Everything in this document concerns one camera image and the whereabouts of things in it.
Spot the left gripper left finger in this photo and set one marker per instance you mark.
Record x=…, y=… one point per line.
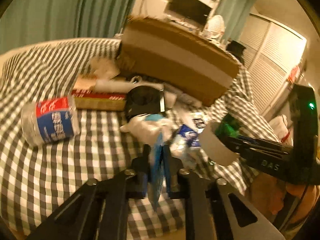
x=98, y=209

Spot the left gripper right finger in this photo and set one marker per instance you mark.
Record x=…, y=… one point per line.
x=213, y=208

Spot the tape roll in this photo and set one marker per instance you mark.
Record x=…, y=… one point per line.
x=214, y=148

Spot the blue tissue packet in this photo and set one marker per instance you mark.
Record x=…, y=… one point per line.
x=185, y=146

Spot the green plastic bag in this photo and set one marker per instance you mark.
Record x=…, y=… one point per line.
x=228, y=127

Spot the white snack sachet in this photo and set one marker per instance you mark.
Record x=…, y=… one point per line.
x=194, y=118

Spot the red and beige book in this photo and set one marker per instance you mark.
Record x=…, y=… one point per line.
x=86, y=97

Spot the white cream tube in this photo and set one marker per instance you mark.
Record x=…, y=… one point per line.
x=122, y=87

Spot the person right hand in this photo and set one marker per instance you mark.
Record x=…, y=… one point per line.
x=307, y=195

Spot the checkered bed blanket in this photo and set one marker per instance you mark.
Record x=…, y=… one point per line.
x=34, y=181

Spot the white louvered wardrobe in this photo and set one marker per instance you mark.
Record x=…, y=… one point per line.
x=272, y=51

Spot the black clothes on chair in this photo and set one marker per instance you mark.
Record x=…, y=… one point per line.
x=237, y=50

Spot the white oval vanity mirror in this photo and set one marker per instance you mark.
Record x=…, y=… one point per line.
x=216, y=26

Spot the cardboard box with white tape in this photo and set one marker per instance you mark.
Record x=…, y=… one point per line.
x=160, y=50

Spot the green curtain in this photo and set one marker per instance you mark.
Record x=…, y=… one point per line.
x=27, y=22
x=234, y=14

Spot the black wall television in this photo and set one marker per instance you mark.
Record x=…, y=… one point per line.
x=194, y=10

